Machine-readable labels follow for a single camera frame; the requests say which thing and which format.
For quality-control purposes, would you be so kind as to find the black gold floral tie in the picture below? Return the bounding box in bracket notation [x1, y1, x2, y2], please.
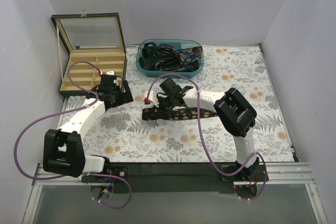
[141, 106, 218, 122]

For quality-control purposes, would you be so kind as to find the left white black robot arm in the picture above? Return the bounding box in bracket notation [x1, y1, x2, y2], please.
[43, 73, 133, 182]

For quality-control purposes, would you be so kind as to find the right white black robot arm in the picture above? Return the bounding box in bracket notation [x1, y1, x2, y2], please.
[157, 78, 259, 181]

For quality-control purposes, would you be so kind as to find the pile of dark ties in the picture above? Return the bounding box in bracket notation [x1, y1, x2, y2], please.
[139, 42, 200, 72]

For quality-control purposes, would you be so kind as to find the floral patterned table mat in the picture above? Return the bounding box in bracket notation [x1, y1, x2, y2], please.
[52, 45, 296, 163]

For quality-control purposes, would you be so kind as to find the blue floral tie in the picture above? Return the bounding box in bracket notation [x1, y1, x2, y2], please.
[175, 46, 203, 65]

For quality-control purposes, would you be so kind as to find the teal plastic bin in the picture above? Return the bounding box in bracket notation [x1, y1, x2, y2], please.
[136, 39, 204, 78]

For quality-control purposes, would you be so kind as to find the black compartment display box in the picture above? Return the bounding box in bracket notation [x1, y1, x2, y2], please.
[50, 12, 127, 97]

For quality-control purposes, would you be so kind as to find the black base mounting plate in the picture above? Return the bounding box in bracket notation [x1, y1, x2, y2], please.
[80, 160, 269, 197]

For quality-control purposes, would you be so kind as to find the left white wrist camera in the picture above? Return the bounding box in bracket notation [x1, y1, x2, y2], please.
[100, 70, 115, 77]

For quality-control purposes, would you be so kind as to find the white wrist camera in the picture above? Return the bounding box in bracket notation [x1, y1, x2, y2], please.
[143, 90, 159, 107]
[100, 70, 115, 77]

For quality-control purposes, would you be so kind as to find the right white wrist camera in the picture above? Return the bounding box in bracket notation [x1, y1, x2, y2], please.
[143, 90, 159, 107]

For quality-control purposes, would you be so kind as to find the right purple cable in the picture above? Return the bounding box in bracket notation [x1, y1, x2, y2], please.
[144, 73, 267, 202]

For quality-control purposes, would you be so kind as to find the purple cable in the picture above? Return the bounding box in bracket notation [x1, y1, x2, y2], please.
[144, 73, 267, 202]
[13, 61, 133, 210]

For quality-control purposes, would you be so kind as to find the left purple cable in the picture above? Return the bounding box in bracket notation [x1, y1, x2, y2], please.
[13, 61, 133, 210]

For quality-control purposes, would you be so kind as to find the aluminium frame rail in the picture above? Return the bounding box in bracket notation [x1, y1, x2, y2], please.
[23, 162, 327, 223]

